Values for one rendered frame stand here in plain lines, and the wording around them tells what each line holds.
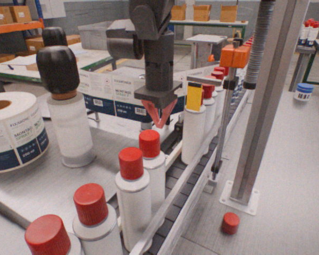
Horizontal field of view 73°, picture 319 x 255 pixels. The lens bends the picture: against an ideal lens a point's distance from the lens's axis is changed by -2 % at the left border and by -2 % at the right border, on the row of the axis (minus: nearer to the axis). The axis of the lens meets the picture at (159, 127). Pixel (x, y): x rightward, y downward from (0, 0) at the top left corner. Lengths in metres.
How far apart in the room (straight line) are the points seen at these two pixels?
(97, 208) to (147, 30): 0.27
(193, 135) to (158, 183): 0.21
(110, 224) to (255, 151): 0.33
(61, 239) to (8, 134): 0.44
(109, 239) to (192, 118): 0.33
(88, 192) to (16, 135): 0.42
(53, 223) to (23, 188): 0.39
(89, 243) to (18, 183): 0.39
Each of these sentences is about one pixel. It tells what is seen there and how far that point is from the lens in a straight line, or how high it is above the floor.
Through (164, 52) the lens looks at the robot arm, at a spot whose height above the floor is 1.18.
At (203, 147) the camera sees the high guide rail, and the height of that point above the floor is 0.96.
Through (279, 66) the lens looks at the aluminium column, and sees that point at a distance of 0.43.
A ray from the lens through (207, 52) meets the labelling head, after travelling 0.85.
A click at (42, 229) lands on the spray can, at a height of 1.08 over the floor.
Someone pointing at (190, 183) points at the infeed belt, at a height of 0.88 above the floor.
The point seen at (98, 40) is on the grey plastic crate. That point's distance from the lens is 2.46.
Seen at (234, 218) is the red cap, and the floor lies 0.86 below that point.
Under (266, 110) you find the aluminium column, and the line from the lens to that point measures 0.46.
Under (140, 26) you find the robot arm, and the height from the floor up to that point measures 1.23.
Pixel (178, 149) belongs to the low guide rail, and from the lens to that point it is 0.59.
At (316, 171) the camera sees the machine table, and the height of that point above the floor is 0.83.
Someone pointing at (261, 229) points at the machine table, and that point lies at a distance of 0.57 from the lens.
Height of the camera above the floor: 1.27
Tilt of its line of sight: 31 degrees down
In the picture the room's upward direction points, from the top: straight up
